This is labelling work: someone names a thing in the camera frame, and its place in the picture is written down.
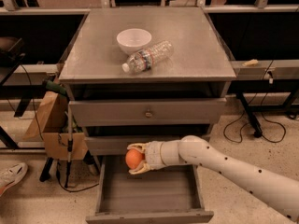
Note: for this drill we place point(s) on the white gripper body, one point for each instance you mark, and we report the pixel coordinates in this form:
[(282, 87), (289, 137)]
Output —
[(153, 156)]

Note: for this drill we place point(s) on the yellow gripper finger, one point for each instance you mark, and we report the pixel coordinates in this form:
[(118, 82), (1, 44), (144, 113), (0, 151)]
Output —
[(140, 147), (142, 168)]

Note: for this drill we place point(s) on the orange fruit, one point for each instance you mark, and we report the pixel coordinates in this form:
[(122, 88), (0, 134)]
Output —
[(133, 158)]

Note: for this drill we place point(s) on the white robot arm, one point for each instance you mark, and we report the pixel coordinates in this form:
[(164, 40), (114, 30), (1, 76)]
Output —
[(278, 192)]

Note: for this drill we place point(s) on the grey open bottom drawer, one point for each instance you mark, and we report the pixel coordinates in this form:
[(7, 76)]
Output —
[(168, 196)]

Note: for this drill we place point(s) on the grey middle drawer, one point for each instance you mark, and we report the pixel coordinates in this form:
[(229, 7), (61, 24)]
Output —
[(117, 145)]

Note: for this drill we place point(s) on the grey top drawer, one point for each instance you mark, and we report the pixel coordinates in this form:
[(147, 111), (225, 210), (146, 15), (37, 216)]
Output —
[(147, 112)]

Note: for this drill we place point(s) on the grey wooden drawer cabinet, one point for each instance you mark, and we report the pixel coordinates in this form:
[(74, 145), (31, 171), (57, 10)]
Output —
[(198, 69)]

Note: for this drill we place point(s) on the clear plastic water bottle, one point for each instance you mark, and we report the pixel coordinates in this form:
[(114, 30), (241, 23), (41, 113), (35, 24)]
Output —
[(144, 59)]

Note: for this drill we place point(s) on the brown cardboard box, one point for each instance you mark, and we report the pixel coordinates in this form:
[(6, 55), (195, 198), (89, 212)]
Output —
[(50, 126)]

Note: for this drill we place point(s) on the white ceramic bowl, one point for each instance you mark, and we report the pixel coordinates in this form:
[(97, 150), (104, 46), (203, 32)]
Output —
[(132, 40)]

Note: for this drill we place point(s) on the black table leg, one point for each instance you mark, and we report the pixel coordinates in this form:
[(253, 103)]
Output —
[(255, 124)]

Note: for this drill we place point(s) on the white sneaker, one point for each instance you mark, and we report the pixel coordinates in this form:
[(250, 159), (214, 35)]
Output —
[(12, 176)]

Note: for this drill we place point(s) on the yellow foam scrap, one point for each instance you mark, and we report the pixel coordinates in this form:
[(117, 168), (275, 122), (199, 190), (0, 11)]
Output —
[(252, 62)]

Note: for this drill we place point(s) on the green-handled grabber stick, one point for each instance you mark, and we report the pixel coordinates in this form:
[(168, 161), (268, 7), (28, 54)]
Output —
[(52, 86)]

